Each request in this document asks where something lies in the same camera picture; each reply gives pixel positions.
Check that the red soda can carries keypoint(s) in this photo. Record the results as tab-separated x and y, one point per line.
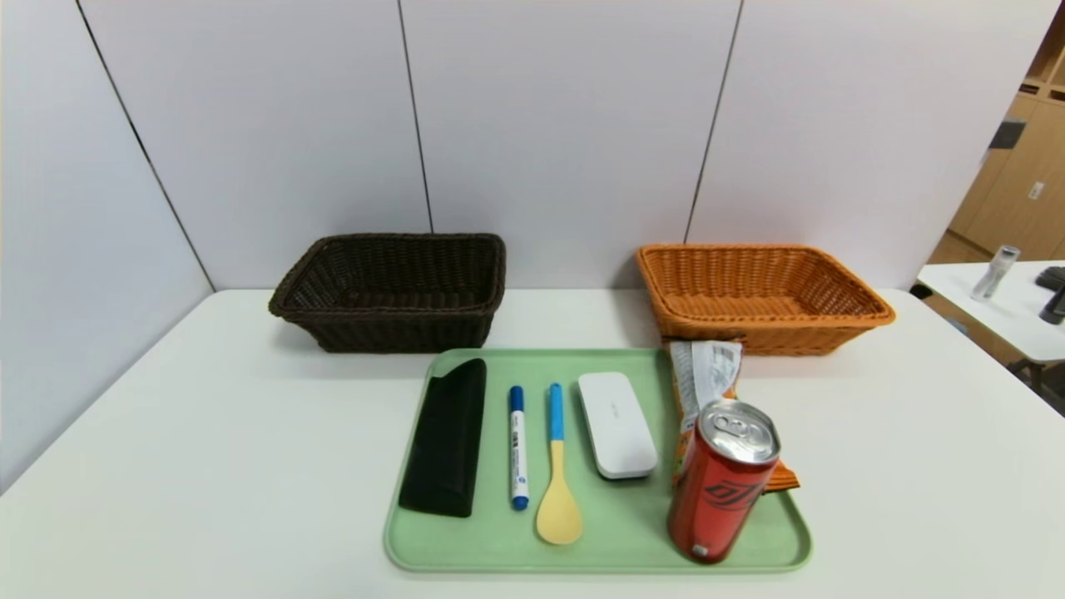
720	491

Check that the white rectangular case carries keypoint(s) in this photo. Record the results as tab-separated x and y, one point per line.
616	424

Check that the white side table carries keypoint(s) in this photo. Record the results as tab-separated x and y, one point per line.
990	320

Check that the orange snack bag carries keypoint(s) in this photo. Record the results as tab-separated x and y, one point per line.
707	374

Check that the small black rectangular plate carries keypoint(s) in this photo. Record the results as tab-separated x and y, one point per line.
1008	135

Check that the light green plastic tray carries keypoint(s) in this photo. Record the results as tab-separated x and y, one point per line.
649	516

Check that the flat black object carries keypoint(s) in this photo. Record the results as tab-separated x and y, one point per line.
1053	278

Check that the orange wicker basket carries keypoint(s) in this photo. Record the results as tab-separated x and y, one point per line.
765	329

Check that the light wooden cabinet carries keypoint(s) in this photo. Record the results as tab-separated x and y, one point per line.
1023	220

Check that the blue white marker pen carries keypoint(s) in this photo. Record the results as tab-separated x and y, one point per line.
518	449

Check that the dark brown wicker basket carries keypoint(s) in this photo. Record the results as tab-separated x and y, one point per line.
391	324

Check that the small white socket plate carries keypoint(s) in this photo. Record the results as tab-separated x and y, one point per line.
1037	190

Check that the black glasses case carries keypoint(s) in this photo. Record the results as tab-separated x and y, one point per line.
445	441

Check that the clear silver bottle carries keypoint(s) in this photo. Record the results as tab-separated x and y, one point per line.
995	274

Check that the black remote-like object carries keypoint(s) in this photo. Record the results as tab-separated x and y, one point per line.
1055	308

